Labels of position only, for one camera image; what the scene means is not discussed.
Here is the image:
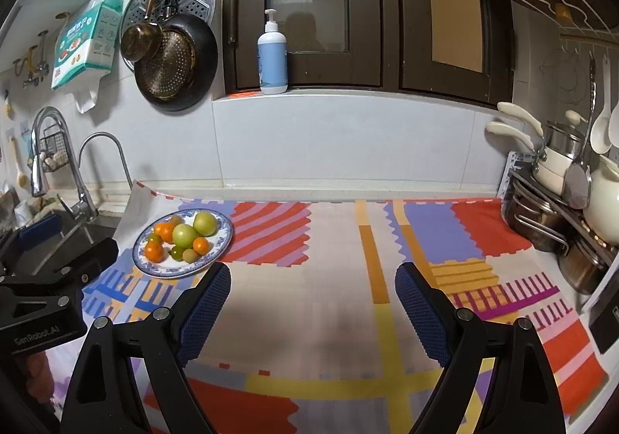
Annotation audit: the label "wire sponge basket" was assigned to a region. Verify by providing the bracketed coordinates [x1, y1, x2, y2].
[39, 125, 69, 173]

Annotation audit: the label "teal plastic bag box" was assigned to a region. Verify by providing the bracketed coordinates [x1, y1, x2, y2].
[51, 0, 123, 91]

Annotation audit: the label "chrome pull-down faucet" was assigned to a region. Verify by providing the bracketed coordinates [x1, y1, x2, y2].
[31, 106, 97, 221]

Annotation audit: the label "blue rimmed white plate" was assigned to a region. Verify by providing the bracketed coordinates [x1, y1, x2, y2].
[132, 208, 234, 279]

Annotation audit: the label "black frying pan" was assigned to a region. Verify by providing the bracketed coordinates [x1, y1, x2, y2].
[134, 0, 218, 113]

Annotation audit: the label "cream ceramic pot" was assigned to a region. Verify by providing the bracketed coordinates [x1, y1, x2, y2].
[533, 109, 588, 196]

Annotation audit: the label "brass perforated strainer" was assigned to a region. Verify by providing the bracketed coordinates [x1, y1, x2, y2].
[134, 30, 194, 101]

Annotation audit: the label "steel sink basin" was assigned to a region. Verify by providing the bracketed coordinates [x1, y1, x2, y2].
[1, 209, 121, 276]

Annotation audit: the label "stacked steel pots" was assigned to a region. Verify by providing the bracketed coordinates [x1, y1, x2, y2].
[501, 178, 618, 295]

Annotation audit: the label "green apple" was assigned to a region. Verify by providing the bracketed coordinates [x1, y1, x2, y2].
[173, 223, 199, 249]
[193, 211, 218, 237]

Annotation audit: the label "white hanging ladle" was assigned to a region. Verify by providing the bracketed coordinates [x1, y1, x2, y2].
[590, 55, 612, 155]

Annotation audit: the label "small yellow fruit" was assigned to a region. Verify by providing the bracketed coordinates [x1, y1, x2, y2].
[183, 249, 200, 263]
[169, 215, 184, 225]

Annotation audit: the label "blue soap pump bottle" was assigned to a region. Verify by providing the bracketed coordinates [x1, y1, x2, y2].
[257, 8, 287, 95]

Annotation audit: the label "wall hook rack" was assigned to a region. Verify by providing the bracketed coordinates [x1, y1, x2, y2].
[13, 30, 49, 88]

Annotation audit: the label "cream kettle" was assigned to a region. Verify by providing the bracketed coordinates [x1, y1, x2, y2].
[583, 155, 619, 246]

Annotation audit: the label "dark brown window frame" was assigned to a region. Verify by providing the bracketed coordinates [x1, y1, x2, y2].
[222, 0, 514, 107]

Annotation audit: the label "large front orange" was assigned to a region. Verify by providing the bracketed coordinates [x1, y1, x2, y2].
[144, 240, 166, 264]

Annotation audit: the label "small brass saucepan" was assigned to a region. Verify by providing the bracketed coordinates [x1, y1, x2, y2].
[121, 0, 162, 64]

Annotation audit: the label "upper cream pan handle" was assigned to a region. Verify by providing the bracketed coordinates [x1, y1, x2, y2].
[496, 101, 544, 137]

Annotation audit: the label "cream pan handle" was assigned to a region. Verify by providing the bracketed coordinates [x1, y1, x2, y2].
[485, 122, 535, 152]
[496, 101, 544, 137]

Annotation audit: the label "lower cream pan handle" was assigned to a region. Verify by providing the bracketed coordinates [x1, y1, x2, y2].
[485, 122, 535, 152]

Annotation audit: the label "colourful patterned table mat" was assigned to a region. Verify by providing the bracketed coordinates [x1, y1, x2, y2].
[47, 180, 609, 434]

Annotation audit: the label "small orange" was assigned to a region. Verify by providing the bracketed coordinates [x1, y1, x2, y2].
[192, 237, 211, 256]

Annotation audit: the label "thin gooseneck faucet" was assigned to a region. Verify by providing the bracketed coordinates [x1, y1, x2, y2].
[78, 131, 133, 189]

